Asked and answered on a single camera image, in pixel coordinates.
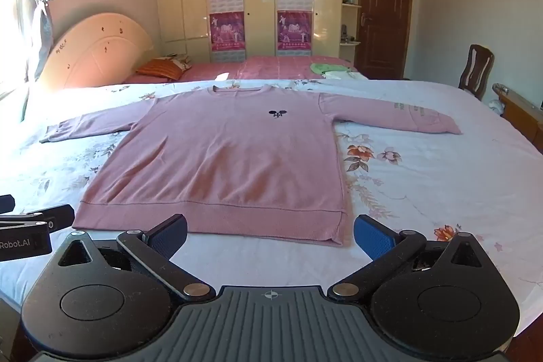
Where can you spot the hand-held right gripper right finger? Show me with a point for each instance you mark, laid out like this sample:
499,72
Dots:
372,237

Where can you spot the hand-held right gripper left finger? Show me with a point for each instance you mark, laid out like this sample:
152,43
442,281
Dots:
169,235

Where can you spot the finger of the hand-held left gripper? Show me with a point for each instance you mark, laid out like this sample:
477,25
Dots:
6,203
55,215

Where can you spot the pink long-sleeve sweater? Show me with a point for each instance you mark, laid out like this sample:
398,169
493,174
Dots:
220,158

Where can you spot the orange striped pillow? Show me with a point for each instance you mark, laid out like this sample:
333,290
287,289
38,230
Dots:
159,68

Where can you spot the cream round headboard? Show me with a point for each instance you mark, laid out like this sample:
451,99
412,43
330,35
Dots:
93,52

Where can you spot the green folded cloth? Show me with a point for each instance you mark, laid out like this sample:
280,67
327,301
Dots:
324,67

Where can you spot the pink checked blanket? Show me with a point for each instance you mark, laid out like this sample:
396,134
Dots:
263,67

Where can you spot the brown wooden furniture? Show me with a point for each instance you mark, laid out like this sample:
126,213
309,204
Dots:
519,111

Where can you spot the brown wooden chair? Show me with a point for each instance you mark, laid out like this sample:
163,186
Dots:
477,69

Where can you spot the grey curtain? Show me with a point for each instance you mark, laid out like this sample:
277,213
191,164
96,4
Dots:
36,5

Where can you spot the brown wooden door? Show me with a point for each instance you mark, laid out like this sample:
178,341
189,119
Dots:
384,10

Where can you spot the cream corner shelf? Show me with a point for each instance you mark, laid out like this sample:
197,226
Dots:
351,5

